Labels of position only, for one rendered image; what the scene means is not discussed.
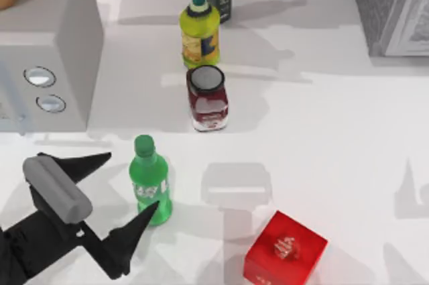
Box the pale grey rounded box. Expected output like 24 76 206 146
21 155 94 224

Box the green bottle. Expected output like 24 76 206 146
128 134 174 227

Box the small round microwave knob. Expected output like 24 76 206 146
35 94 67 113

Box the large round microwave knob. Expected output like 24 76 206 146
23 66 57 89

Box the red jar with grey lid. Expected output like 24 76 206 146
185 64 230 133

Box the pale microwave oven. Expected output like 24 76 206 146
0 0 105 133

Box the red box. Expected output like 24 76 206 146
242 210 330 285

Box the yellow bottle with teal cap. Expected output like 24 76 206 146
178 0 223 71

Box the grey cabinet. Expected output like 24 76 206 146
347 0 429 58

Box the pale grey cabinet door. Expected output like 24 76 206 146
384 0 429 58

